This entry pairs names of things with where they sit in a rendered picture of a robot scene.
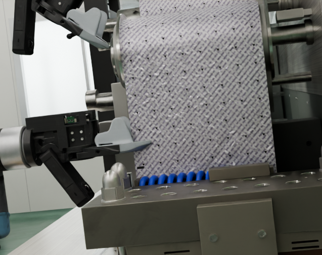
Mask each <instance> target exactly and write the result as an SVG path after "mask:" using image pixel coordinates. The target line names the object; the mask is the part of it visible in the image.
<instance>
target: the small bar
mask: <svg viewBox="0 0 322 255"><path fill-rule="evenodd" d="M208 172H209V181H218V180H228V179H239V178H249V177H259V176H270V170H269V162H264V163H254V164H244V165H233V166H223V167H213V168H209V170H208Z"/></svg>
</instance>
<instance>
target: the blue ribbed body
mask: <svg viewBox="0 0 322 255"><path fill-rule="evenodd" d="M208 179H209V172H208V171H207V173H206V174H205V172H204V171H202V170H201V171H198V172H197V175H196V174H195V172H193V171H191V172H189V173H188V174H187V175H186V174H185V173H184V172H181V173H179V174H178V176H177V175H176V174H174V173H171V174H170V175H169V176H167V175H165V174H162V175H161V176H160V177H158V176H156V175H152V176H151V177H150V178H149V177H147V176H143V177H142V178H141V179H140V183H139V186H146V185H156V184H167V183H177V182H187V181H197V180H208Z"/></svg>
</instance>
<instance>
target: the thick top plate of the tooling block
mask: <svg viewBox="0 0 322 255"><path fill-rule="evenodd" d="M319 169H320V168H318V169H307V170H301V171H291V172H281V173H270V176H259V177H249V178H239V179H228V180H218V181H209V179H208V180H197V181H187V182H177V183H167V184H156V185H146V186H135V187H132V190H129V191H125V192H124V195H125V197H126V200H125V201H121V202H116V203H101V200H102V194H100V195H99V196H97V197H96V198H95V199H93V200H92V201H90V202H89V203H88V204H86V205H85V206H83V207H82V208H81V214H82V221H83V229H84V237H85V246H86V249H99V248H111V247H123V246H135V245H148V244H160V243H172V242H184V241H196V240H200V232H199V223H198V215H197V206H198V204H208V203H219V202H230V201H240V200H251V199H263V198H272V206H273V215H274V225H275V234H282V233H294V232H306V231H318V230H322V172H320V171H319Z"/></svg>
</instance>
